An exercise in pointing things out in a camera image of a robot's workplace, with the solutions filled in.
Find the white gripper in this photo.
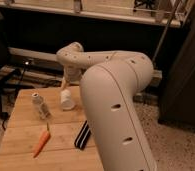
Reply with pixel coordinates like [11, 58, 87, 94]
[61, 66, 81, 90]

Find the white ceramic cup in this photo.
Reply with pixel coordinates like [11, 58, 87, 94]
[60, 89, 75, 110]

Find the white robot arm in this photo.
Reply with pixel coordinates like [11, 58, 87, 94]
[56, 42, 157, 171]

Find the white baseboard heater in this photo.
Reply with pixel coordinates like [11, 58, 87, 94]
[8, 46, 163, 88]

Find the orange carrot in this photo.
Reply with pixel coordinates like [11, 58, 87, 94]
[33, 125, 51, 158]

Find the black white striped block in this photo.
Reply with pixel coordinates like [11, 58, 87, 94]
[74, 121, 91, 150]

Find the metal pole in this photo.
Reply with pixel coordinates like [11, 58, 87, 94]
[152, 0, 181, 65]

